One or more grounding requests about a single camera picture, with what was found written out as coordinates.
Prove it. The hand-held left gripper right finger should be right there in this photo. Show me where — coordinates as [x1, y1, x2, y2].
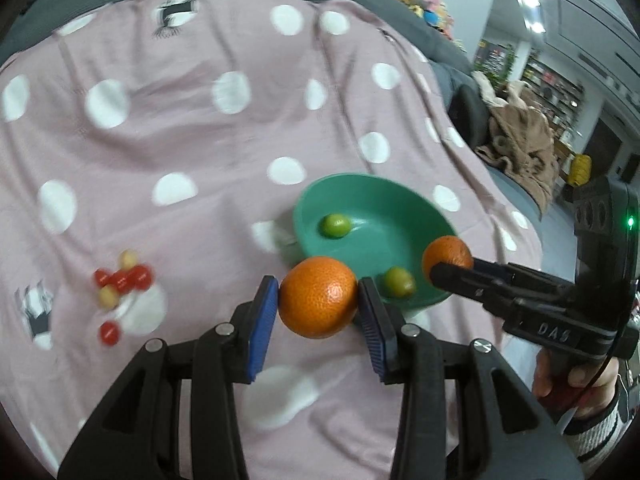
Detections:
[356, 276, 586, 480]

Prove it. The pile of plush toys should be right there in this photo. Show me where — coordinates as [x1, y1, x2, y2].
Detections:
[370, 0, 467, 50]

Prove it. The green potted plant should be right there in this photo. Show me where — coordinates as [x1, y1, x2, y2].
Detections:
[480, 42, 517, 92]

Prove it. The black cushion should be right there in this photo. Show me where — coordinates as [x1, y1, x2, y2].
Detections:
[449, 84, 491, 150]

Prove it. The wall shelf with goods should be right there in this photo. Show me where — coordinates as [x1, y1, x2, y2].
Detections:
[520, 55, 586, 126]

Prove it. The person's right forearm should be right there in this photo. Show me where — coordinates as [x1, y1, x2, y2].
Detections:
[564, 397, 640, 465]

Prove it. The pink polka dot blanket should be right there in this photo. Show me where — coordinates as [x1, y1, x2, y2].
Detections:
[0, 0, 546, 480]

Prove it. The person's right hand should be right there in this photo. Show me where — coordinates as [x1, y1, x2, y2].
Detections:
[531, 349, 622, 420]

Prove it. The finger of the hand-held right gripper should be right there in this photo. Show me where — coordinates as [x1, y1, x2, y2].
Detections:
[430, 261, 517, 329]
[472, 258, 577, 302]

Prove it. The green bowl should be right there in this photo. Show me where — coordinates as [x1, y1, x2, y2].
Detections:
[292, 173, 458, 309]

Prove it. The large orange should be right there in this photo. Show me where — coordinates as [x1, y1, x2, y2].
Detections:
[278, 256, 359, 339]

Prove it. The yellow bag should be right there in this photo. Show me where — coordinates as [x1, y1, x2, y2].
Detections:
[570, 154, 593, 186]

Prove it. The green round fruit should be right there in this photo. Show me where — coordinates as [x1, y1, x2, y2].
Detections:
[320, 213, 351, 239]
[382, 266, 417, 299]

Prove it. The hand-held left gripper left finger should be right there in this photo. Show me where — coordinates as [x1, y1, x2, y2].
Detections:
[57, 275, 279, 480]

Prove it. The brown fleece robe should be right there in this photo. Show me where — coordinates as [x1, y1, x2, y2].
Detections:
[472, 82, 561, 211]

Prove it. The small orange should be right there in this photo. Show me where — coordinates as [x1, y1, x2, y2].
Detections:
[421, 236, 474, 286]

